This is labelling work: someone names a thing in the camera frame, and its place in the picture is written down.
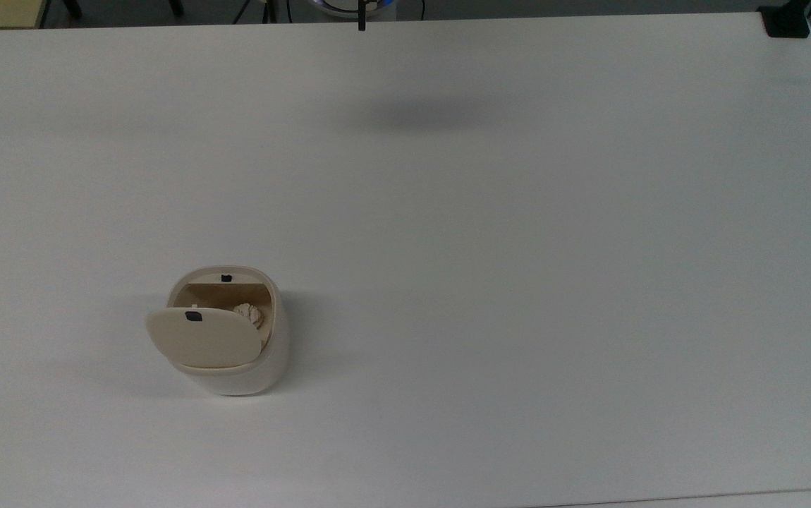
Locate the cream trash bin lid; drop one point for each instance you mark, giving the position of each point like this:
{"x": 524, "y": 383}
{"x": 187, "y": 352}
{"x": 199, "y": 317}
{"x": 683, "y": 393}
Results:
{"x": 204, "y": 342}

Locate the cream plastic trash bin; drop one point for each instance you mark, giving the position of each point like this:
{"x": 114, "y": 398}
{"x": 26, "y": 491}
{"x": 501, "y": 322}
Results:
{"x": 250, "y": 370}

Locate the black chair leg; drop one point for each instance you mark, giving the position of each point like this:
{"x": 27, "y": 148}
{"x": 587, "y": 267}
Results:
{"x": 175, "y": 6}
{"x": 72, "y": 7}

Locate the crumpled paper ball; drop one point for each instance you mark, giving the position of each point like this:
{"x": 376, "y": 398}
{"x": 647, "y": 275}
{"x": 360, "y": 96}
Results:
{"x": 250, "y": 313}

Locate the black table clamp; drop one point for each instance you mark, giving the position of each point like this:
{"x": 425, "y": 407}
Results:
{"x": 786, "y": 25}

